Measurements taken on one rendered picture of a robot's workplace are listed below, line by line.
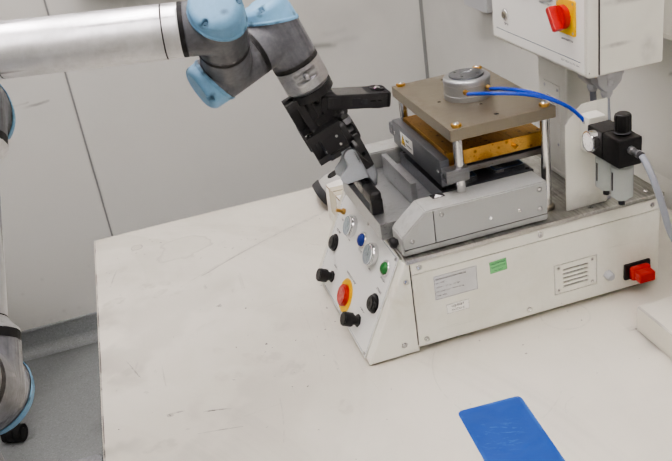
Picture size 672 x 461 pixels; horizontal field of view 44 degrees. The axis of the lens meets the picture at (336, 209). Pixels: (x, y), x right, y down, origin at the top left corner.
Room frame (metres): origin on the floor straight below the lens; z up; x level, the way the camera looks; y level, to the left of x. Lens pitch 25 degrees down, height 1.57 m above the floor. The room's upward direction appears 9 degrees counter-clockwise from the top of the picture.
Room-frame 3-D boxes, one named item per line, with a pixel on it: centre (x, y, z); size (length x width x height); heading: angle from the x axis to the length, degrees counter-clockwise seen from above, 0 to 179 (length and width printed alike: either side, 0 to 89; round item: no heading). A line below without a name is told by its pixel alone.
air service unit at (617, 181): (1.14, -0.42, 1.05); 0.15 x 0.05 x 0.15; 12
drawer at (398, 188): (1.32, -0.19, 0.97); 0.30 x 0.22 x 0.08; 102
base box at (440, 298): (1.31, -0.25, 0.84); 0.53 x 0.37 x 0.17; 102
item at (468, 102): (1.32, -0.28, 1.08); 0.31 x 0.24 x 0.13; 12
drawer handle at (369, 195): (1.29, -0.05, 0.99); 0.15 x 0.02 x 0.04; 12
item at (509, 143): (1.32, -0.25, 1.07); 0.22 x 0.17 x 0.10; 12
